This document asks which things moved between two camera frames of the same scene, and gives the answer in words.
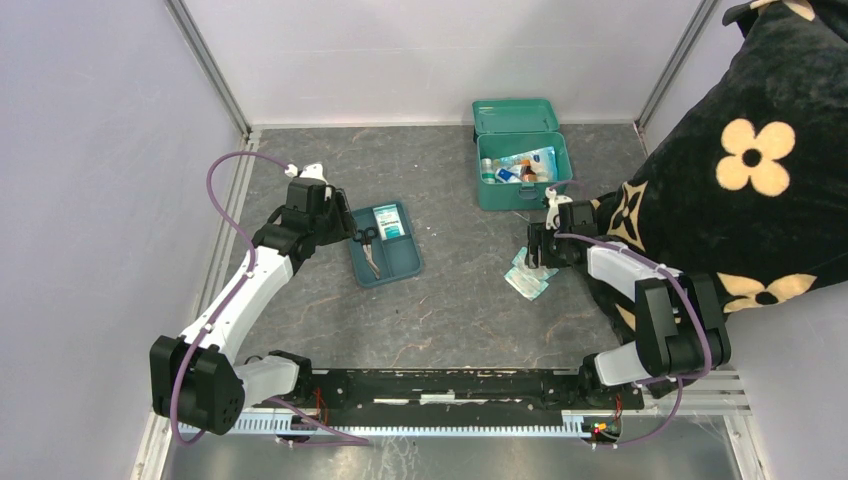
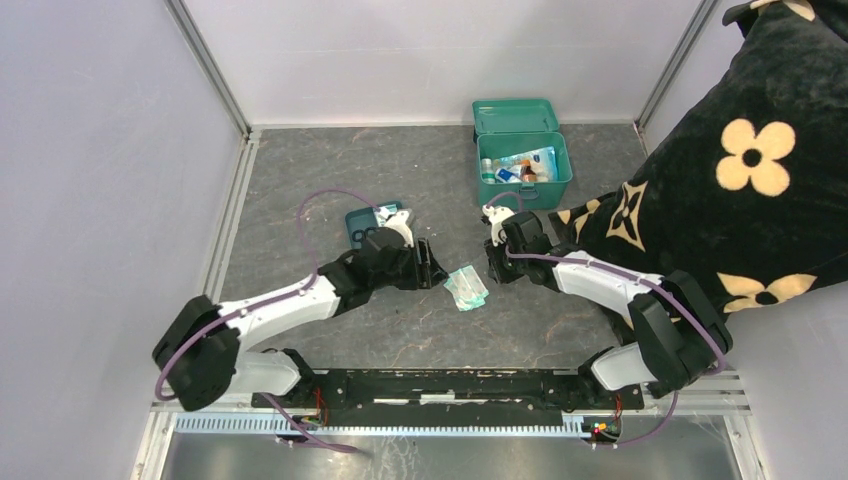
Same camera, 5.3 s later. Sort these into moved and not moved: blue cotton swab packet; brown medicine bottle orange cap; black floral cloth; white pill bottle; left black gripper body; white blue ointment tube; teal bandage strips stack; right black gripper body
Moved: left black gripper body; teal bandage strips stack; right black gripper body
Not moved: blue cotton swab packet; white pill bottle; black floral cloth; brown medicine bottle orange cap; white blue ointment tube
